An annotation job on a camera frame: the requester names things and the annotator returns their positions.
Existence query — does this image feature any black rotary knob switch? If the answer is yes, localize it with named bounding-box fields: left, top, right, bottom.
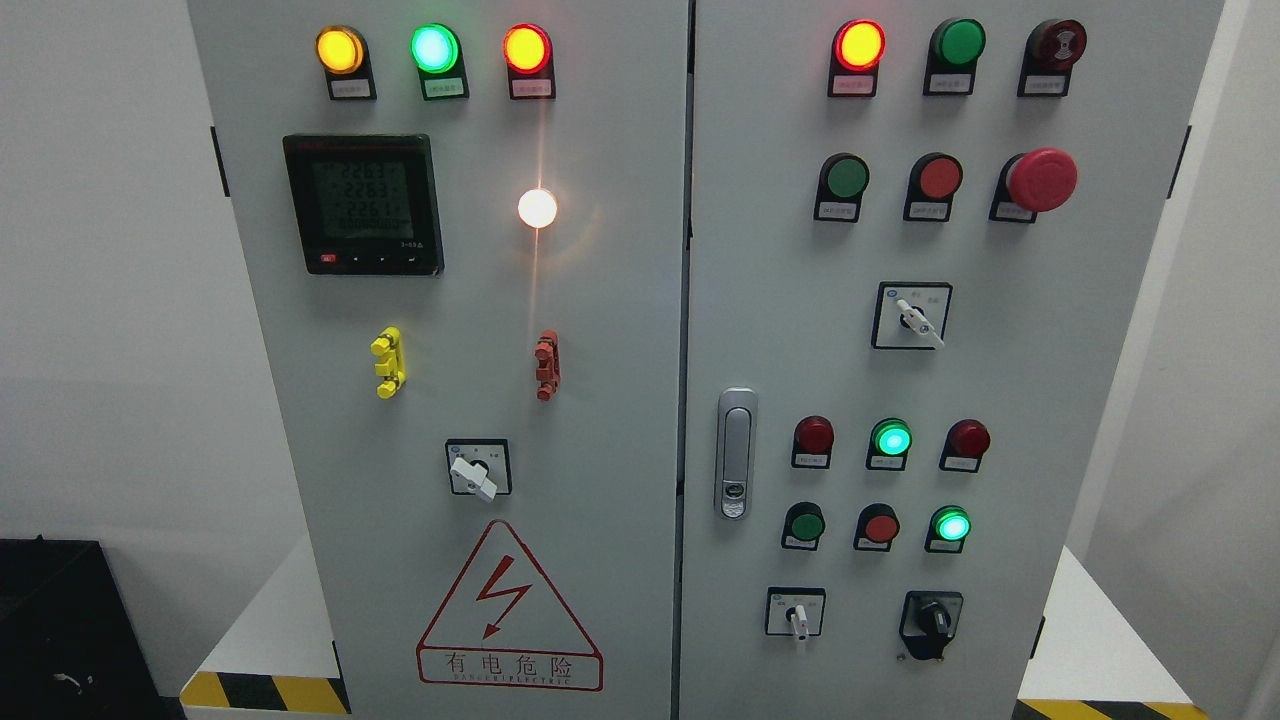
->
left=899, top=591, right=964, bottom=661

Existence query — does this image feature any grey electrical cabinet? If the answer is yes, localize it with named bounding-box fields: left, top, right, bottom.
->
left=188, top=1, right=1224, bottom=719

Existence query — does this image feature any red terminal connector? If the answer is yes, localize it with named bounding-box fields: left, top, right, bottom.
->
left=532, top=329, right=561, bottom=402

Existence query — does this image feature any white glowing indicator light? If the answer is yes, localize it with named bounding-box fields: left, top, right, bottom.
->
left=517, top=187, right=559, bottom=231

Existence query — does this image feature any dark red indicator light left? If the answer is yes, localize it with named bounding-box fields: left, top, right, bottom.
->
left=790, top=415, right=835, bottom=470

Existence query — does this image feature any dark red indicator light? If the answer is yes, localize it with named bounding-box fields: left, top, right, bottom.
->
left=790, top=415, right=835, bottom=470
left=940, top=418, right=991, bottom=473

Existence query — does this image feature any green push button lower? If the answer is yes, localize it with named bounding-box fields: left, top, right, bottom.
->
left=780, top=501, right=826, bottom=551

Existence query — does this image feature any green push button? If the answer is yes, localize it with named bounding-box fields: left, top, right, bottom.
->
left=780, top=501, right=826, bottom=551
left=813, top=152, right=870, bottom=223

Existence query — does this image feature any yellow terminal connector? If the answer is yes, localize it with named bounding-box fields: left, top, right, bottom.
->
left=369, top=325, right=407, bottom=400

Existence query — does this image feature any green lit indicator light middle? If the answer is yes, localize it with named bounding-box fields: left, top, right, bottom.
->
left=865, top=416, right=913, bottom=471

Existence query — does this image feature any green lit indicator light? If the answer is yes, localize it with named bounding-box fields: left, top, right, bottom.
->
left=865, top=416, right=913, bottom=471
left=410, top=23, right=470, bottom=101

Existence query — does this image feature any green push button upper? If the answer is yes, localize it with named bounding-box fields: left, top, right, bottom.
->
left=813, top=152, right=870, bottom=223

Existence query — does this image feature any red push button lower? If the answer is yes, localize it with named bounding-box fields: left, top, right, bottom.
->
left=852, top=503, right=901, bottom=552

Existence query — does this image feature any red push button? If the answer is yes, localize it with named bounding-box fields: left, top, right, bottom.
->
left=852, top=503, right=901, bottom=552
left=902, top=152, right=963, bottom=223

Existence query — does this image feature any red electric danger warning sticker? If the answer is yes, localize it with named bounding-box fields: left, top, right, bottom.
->
left=416, top=519, right=604, bottom=692

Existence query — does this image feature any black digital power meter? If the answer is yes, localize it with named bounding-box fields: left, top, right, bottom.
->
left=282, top=135, right=445, bottom=275

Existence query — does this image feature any red-orange indicator light left door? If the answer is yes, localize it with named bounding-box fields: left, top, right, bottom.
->
left=503, top=23, right=556, bottom=100

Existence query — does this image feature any red-orange indicator light door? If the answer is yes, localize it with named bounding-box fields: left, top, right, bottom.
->
left=503, top=23, right=556, bottom=100
left=827, top=18, right=886, bottom=97

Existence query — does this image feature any dark red indicator light right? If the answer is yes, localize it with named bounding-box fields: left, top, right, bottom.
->
left=940, top=418, right=991, bottom=473

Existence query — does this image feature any red push button upper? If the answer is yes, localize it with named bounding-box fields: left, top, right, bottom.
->
left=902, top=152, right=963, bottom=223

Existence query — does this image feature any green lit button lower right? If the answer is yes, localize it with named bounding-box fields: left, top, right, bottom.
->
left=924, top=505, right=972, bottom=553

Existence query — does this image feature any green lit indicator light top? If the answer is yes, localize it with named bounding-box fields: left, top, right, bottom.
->
left=410, top=23, right=470, bottom=101

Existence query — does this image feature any red-orange indicator light right door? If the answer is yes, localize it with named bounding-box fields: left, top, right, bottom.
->
left=827, top=18, right=886, bottom=97

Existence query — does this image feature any yellow indicator light top left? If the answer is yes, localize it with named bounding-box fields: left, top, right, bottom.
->
left=315, top=26, right=378, bottom=101

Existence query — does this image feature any red emergency stop mushroom button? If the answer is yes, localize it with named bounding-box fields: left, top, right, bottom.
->
left=989, top=147, right=1078, bottom=224

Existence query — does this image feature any green unlit indicator top right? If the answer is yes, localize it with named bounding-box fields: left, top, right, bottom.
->
left=923, top=17, right=987, bottom=96

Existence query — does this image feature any red buzzer alarm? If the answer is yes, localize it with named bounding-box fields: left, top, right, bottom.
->
left=1018, top=19, right=1087, bottom=97

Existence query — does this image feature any white platform with hazard stripes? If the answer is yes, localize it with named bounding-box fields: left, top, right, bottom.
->
left=180, top=537, right=1204, bottom=719

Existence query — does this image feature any black box bottom left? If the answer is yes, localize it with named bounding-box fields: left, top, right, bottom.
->
left=1, top=536, right=166, bottom=719

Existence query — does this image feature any silver door latch handle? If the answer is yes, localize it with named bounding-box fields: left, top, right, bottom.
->
left=714, top=387, right=758, bottom=520

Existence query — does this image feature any white selector switch left door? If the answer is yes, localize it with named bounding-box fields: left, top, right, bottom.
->
left=444, top=438, right=512, bottom=503

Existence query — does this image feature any white selector switch upper right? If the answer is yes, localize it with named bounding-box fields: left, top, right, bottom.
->
left=870, top=281, right=954, bottom=350

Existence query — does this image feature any white selector switch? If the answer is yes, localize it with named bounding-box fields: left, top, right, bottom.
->
left=764, top=585, right=827, bottom=653
left=870, top=281, right=954, bottom=350

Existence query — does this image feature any white selector switch lower right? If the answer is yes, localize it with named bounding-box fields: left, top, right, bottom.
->
left=764, top=585, right=827, bottom=653

